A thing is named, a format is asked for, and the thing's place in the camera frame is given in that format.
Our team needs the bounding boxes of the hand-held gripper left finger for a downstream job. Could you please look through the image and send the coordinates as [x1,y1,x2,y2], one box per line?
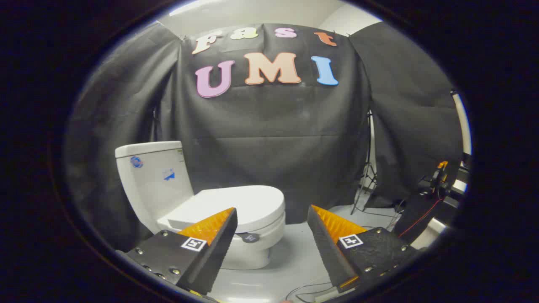
[125,207,238,296]

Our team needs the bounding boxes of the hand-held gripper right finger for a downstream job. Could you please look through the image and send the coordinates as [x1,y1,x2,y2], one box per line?
[307,205,422,294]

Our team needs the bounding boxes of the white toilet lid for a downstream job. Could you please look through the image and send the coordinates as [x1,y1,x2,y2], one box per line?
[168,185,286,234]

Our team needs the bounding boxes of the white toilet seat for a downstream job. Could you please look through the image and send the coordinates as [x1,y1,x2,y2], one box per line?
[157,212,286,245]

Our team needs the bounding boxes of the white ceramic toilet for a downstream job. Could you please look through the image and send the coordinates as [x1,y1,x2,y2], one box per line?
[115,141,287,271]

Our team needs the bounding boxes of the black tripod stand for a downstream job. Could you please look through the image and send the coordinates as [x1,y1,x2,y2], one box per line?
[352,110,379,215]

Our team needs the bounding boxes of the black and orange device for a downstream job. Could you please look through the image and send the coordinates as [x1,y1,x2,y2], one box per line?
[417,160,470,211]

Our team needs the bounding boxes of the black backdrop cloth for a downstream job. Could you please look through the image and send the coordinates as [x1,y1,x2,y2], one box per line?
[63,21,464,253]

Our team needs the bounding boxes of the white upright panel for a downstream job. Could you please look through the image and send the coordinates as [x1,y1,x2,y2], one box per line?
[450,89,472,156]

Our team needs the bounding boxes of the tangle of floor cables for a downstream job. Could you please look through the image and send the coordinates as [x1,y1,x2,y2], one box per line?
[286,277,337,302]

